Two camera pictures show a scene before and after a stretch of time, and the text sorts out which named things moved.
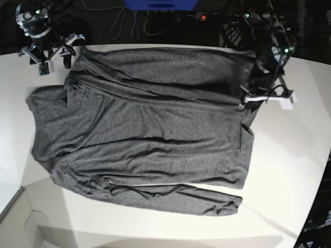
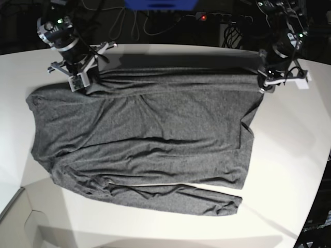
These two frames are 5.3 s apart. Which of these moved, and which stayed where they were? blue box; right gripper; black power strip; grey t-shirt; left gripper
Moved: grey t-shirt; left gripper; right gripper
Stayed: black power strip; blue box
